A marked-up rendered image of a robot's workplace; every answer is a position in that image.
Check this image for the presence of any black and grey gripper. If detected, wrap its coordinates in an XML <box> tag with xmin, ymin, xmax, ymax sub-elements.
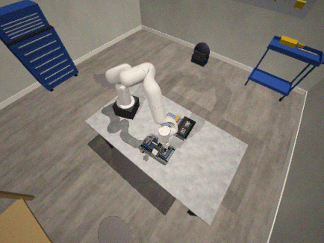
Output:
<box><xmin>162</xmin><ymin>142</ymin><xmax>171</xmax><ymax>151</ymax></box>

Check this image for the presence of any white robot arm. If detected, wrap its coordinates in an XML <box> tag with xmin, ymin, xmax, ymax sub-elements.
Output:
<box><xmin>105</xmin><ymin>63</ymin><xmax>178</xmax><ymax>155</ymax></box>

